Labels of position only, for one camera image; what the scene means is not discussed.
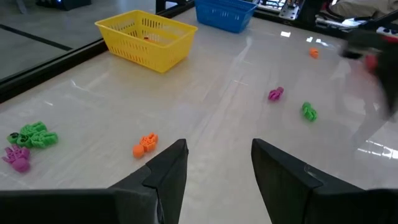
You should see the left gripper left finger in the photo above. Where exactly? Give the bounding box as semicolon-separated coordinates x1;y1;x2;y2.
108;138;190;224

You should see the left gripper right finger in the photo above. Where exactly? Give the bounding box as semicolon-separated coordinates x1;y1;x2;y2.
251;138;365;224

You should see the purple skeleton toy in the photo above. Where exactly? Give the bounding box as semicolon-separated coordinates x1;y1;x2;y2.
1;144;31;174
268;86;285;101

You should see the white power strip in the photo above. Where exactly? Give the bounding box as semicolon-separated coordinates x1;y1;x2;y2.
375;26;398;35

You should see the beige fabric object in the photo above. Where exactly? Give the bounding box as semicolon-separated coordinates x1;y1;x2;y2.
329;0;398;19

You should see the yellow plastic basket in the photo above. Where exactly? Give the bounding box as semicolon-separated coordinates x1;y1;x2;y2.
95;9;199;74

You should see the blue plastic basket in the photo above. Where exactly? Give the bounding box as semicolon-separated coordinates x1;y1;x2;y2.
194;0;259;34

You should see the black perforated computer tower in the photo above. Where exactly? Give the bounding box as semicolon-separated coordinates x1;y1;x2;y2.
35;0;93;12

